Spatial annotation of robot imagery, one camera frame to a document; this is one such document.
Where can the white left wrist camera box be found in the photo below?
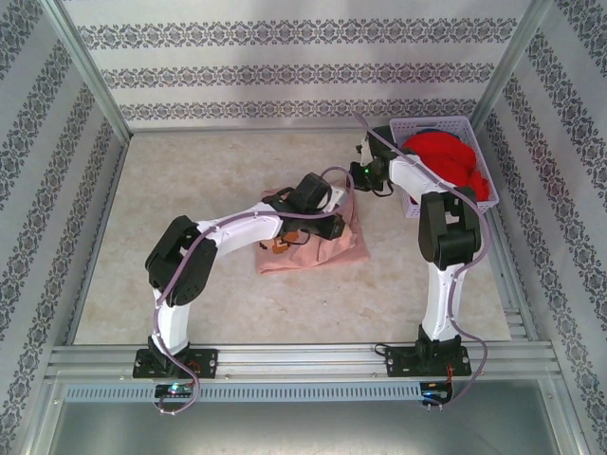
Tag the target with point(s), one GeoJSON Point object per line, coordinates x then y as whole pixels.
{"type": "Point", "coordinates": [336, 198]}

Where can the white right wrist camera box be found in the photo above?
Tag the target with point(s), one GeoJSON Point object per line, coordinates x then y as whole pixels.
{"type": "Point", "coordinates": [364, 151]}

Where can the grey sheet metal tray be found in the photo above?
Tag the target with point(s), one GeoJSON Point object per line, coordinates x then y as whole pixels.
{"type": "Point", "coordinates": [303, 431]}

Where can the red garment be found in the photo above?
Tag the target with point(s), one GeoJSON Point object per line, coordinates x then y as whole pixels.
{"type": "Point", "coordinates": [450, 161]}

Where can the aluminium frame post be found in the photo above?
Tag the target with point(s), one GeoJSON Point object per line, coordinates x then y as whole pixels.
{"type": "Point", "coordinates": [506, 71]}
{"type": "Point", "coordinates": [92, 71]}

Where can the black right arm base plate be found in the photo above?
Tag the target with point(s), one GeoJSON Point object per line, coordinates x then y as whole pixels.
{"type": "Point", "coordinates": [398, 362]}

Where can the right circuit board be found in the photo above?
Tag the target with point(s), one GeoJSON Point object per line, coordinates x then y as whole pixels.
{"type": "Point", "coordinates": [434, 393]}

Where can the lavender plastic basket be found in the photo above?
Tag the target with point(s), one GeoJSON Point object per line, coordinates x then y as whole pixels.
{"type": "Point", "coordinates": [474, 208]}

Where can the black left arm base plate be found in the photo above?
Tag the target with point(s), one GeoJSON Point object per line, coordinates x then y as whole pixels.
{"type": "Point", "coordinates": [206, 362]}

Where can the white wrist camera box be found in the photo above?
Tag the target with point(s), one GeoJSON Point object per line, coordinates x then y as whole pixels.
{"type": "Point", "coordinates": [336, 198]}
{"type": "Point", "coordinates": [364, 151]}

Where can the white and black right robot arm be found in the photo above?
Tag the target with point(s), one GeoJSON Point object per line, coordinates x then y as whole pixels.
{"type": "Point", "coordinates": [448, 232]}

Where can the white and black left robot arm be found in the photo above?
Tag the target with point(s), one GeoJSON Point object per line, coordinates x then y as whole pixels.
{"type": "Point", "coordinates": [185, 265]}

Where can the circuit board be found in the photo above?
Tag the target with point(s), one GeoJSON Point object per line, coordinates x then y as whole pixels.
{"type": "Point", "coordinates": [175, 390]}
{"type": "Point", "coordinates": [434, 393]}

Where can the left circuit board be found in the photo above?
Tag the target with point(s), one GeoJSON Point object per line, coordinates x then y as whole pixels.
{"type": "Point", "coordinates": [175, 390]}

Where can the aluminium side rail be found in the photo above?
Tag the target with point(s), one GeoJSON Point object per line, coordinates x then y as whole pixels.
{"type": "Point", "coordinates": [514, 322]}

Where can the dark blue garment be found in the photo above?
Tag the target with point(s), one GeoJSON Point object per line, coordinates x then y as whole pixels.
{"type": "Point", "coordinates": [431, 129]}

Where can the aluminium mounting rail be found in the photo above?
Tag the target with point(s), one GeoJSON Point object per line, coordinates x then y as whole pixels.
{"type": "Point", "coordinates": [303, 358]}

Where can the pink t-shirt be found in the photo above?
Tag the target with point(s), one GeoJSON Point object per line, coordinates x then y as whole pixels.
{"type": "Point", "coordinates": [341, 256]}

